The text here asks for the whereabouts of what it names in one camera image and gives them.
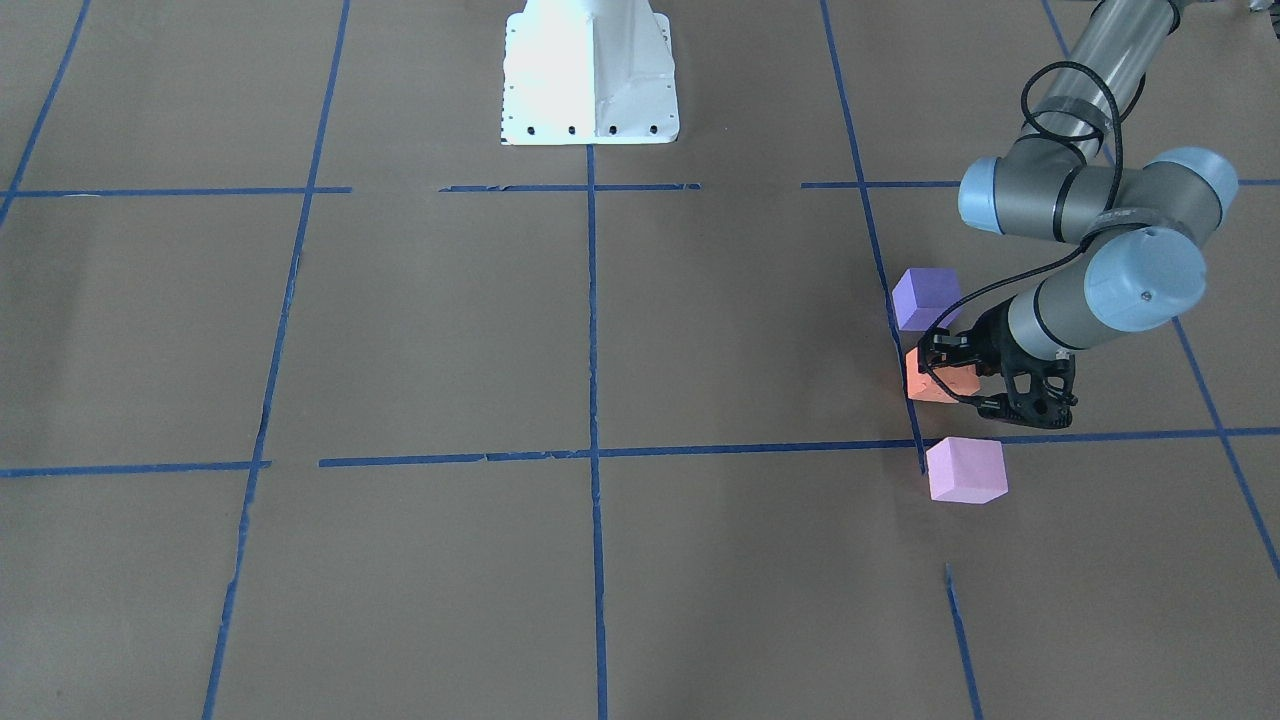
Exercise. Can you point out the pink foam cube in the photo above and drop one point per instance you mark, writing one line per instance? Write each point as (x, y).
(966, 470)

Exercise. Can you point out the purple foam cube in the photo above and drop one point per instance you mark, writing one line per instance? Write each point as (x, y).
(921, 295)

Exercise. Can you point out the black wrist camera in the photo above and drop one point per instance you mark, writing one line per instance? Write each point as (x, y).
(941, 349)

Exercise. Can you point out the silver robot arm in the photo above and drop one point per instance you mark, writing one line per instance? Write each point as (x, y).
(1136, 236)

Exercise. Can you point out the orange foam cube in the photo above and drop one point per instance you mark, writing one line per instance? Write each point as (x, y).
(945, 386)

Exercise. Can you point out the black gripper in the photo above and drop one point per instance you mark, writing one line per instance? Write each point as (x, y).
(988, 336)

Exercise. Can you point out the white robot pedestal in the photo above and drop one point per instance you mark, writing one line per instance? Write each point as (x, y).
(588, 73)

